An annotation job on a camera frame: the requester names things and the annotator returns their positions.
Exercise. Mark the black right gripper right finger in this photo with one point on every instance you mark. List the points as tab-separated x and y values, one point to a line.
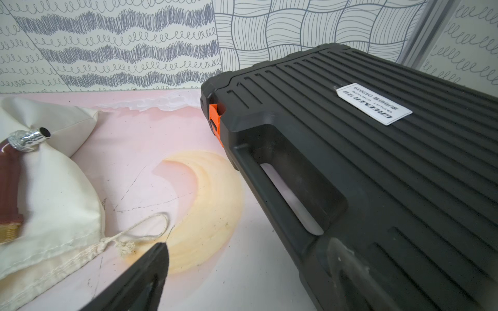
343	262

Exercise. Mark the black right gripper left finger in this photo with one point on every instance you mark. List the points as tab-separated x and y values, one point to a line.
138	288

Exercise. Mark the white bag drawstring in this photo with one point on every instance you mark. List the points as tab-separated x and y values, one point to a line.
124	242

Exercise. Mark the white cloth drawstring bag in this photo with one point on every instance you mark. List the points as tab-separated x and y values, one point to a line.
64	220

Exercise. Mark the dark red garden hose nozzle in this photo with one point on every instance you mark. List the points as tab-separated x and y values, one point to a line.
12	149

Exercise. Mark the black plastic tool case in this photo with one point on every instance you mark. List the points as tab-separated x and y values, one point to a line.
399	165

